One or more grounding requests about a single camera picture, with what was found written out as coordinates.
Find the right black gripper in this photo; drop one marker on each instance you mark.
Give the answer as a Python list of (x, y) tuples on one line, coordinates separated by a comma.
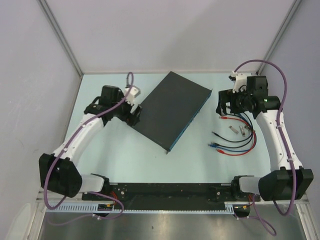
[(226, 96)]

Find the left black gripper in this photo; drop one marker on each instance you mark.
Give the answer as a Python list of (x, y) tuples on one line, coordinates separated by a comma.
[(130, 119)]

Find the silver transceiver module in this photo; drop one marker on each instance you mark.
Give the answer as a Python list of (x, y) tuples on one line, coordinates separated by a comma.
[(242, 130), (233, 129)]

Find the black network switch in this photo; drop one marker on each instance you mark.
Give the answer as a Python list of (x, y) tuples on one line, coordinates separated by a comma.
[(170, 108)]

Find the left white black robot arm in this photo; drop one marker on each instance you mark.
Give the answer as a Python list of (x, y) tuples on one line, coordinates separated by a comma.
[(58, 170)]

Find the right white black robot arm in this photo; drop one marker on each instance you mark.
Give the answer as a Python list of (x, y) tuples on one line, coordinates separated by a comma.
[(287, 178)]

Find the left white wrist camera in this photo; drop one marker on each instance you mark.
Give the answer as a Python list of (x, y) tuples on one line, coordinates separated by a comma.
[(131, 94)]

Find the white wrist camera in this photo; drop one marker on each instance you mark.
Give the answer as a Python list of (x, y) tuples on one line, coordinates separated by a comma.
[(131, 94), (240, 81)]

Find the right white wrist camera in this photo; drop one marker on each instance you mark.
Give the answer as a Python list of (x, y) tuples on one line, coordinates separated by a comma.
[(240, 81)]

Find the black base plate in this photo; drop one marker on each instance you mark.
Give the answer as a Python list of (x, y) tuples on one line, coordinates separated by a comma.
[(176, 196)]

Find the grey slotted cable duct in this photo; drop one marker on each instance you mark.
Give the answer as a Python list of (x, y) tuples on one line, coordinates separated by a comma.
[(97, 208)]

